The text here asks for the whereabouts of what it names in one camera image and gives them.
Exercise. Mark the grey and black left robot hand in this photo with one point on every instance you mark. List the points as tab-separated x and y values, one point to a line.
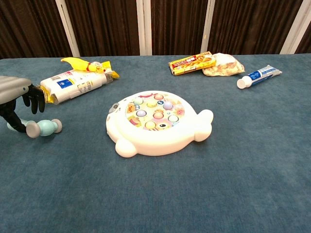
12	88

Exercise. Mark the white wide frame post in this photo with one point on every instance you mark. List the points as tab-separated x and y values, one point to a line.
295	26

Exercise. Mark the blue velvet table cloth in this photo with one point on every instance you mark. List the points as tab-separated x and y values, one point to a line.
155	194

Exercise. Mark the white double frame post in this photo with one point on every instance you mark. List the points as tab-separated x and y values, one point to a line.
144	26

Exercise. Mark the white whack-a-mole toy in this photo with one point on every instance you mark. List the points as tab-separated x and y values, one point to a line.
158	142

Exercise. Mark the white narrow frame post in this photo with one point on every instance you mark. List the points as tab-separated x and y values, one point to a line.
208	26

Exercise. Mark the white and yellow snack package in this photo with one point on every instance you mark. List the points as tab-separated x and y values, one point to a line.
73	83

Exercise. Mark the white and blue toothpaste tube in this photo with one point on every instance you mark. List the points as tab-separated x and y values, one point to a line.
260	75

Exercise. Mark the yellow curry box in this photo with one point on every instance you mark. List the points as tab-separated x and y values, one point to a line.
192	63

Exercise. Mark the mint green toy hammer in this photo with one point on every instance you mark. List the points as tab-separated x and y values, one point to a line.
46	127

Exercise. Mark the white slanted frame post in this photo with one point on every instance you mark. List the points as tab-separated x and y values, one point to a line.
68	29

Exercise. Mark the dark brown curtain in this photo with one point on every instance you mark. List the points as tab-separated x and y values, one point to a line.
107	24

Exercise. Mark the clear bag of snacks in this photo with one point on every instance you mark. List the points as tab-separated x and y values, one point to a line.
226	65

